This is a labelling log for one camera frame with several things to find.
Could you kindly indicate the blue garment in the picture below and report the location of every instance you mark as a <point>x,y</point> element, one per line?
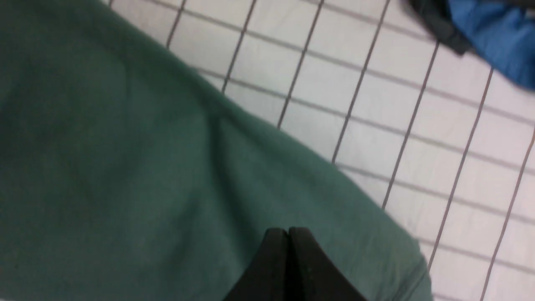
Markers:
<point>503,33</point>

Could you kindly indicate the dark grey garment pile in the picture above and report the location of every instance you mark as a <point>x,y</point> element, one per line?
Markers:
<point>436,16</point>

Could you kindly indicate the green long-sleeved shirt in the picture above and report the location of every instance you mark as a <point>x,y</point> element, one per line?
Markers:
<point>126,176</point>

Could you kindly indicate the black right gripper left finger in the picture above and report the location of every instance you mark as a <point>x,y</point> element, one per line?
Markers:
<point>264,278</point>

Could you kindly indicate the white grid-patterned tablecloth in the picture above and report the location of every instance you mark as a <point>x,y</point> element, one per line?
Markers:
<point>442,142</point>

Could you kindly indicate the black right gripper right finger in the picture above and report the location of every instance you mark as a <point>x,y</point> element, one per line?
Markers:
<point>311,275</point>

